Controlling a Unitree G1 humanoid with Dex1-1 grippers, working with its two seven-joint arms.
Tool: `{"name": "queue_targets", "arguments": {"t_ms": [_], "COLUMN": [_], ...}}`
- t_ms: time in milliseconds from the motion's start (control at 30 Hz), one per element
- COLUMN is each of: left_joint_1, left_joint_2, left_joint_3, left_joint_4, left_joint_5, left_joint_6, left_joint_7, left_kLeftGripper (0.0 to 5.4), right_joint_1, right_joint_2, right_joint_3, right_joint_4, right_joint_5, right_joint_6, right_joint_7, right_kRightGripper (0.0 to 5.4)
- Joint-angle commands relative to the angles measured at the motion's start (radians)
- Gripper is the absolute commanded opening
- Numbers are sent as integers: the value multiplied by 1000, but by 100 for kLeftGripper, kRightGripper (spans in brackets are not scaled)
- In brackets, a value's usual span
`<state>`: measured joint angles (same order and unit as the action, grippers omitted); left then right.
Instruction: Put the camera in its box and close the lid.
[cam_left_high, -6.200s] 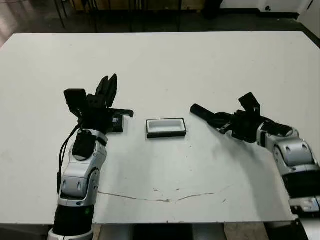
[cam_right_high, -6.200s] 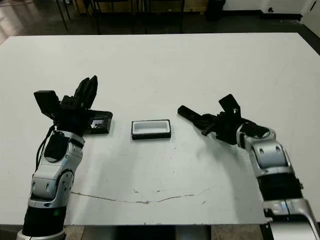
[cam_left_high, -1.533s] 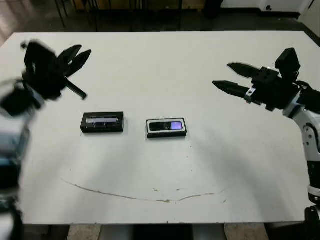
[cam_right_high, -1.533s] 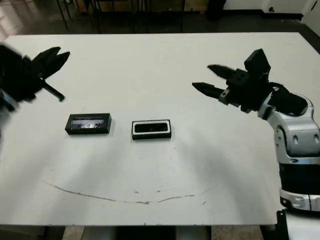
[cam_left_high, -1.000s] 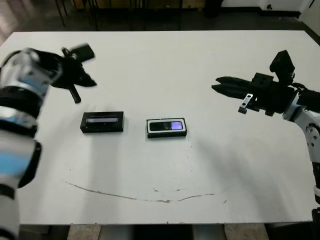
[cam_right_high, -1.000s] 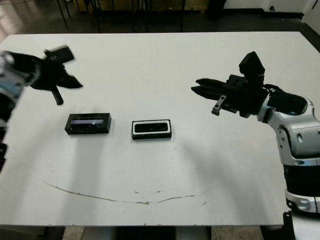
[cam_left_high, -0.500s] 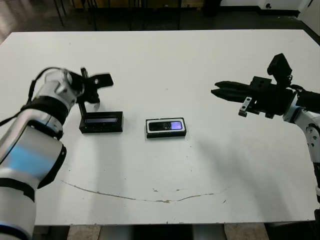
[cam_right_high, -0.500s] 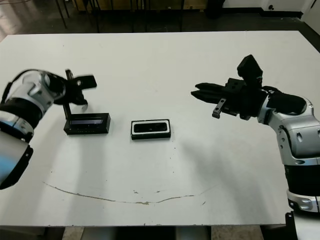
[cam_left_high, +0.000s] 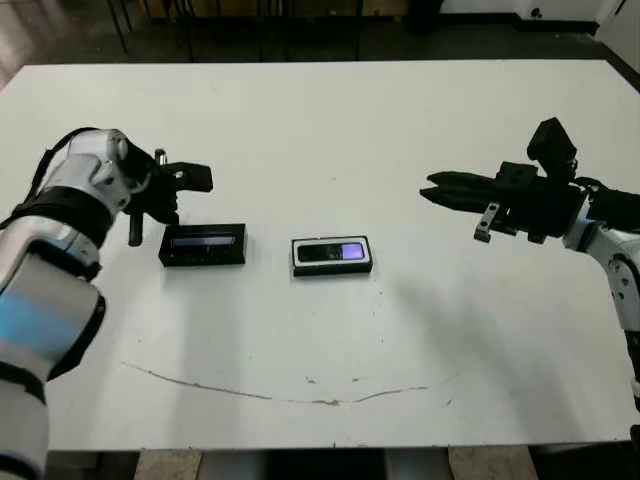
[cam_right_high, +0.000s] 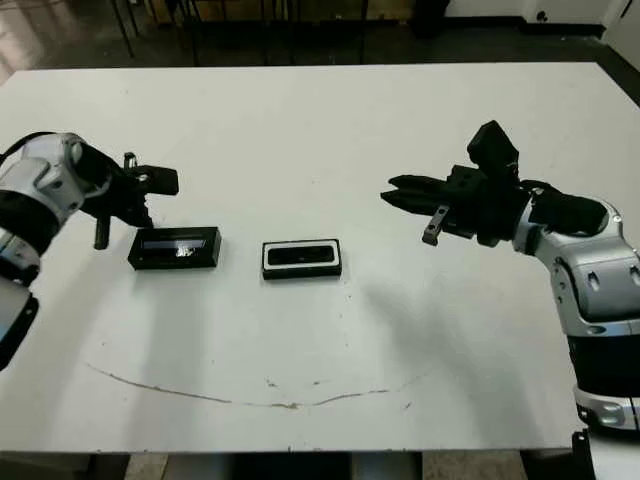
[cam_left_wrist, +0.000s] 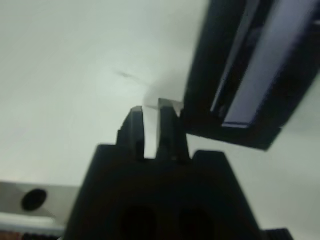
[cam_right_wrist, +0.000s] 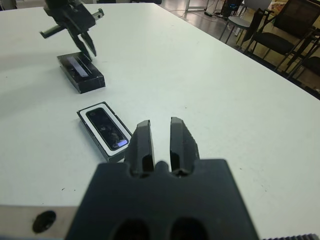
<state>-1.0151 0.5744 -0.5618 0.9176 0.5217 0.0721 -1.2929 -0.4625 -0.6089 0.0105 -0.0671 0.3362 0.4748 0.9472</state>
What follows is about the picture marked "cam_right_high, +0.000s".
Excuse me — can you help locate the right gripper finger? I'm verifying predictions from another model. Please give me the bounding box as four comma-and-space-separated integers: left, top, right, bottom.
379, 188, 452, 217
388, 173, 454, 195

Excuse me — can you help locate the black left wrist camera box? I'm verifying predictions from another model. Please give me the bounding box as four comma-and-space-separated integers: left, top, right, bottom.
130, 167, 180, 197

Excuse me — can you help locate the black camera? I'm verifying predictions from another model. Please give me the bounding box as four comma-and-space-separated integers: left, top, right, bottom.
267, 245, 335, 266

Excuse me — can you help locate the slanted black metal leg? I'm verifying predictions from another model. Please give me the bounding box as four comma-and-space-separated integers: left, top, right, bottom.
112, 0, 134, 59

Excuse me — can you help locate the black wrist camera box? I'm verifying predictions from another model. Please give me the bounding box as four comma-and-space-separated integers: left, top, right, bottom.
130, 167, 180, 197
466, 119, 521, 179

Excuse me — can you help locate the black box lid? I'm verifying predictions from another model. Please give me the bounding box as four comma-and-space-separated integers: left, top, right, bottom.
127, 226, 223, 272

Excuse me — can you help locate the black box white foam insert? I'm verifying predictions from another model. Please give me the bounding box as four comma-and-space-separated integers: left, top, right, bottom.
261, 238, 344, 281

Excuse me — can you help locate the grey black robot lower body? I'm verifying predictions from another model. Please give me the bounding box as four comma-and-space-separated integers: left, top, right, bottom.
237, 452, 424, 480

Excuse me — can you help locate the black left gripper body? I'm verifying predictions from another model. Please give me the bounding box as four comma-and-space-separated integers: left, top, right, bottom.
79, 152, 147, 250

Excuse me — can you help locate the white cabinet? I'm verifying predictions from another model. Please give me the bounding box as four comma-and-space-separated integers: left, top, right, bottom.
602, 0, 640, 66

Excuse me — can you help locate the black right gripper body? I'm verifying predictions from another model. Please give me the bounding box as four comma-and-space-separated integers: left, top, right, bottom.
422, 165, 531, 247

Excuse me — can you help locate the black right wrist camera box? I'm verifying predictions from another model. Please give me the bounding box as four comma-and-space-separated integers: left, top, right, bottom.
466, 119, 521, 179

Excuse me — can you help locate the black metal frame furniture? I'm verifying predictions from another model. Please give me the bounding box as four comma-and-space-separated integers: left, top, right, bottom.
179, 0, 371, 67

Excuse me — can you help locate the black waste bin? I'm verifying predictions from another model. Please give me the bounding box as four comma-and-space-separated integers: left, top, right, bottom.
413, 0, 451, 40

